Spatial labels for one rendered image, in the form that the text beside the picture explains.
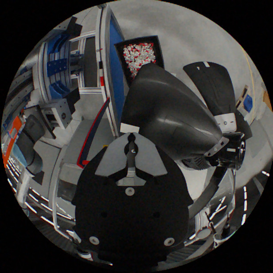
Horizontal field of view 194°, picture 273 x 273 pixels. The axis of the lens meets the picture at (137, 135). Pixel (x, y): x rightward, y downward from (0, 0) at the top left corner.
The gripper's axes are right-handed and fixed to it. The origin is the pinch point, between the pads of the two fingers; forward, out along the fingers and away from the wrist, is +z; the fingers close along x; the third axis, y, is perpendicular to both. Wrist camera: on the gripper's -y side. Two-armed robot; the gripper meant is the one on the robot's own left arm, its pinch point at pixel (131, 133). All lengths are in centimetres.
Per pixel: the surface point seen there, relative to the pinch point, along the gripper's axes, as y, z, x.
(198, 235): 84, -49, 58
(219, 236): 15.5, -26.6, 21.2
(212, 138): 0.6, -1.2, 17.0
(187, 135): 0.3, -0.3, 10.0
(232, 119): -3.9, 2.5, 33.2
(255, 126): -11, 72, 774
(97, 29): -36.5, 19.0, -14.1
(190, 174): 33.3, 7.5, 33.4
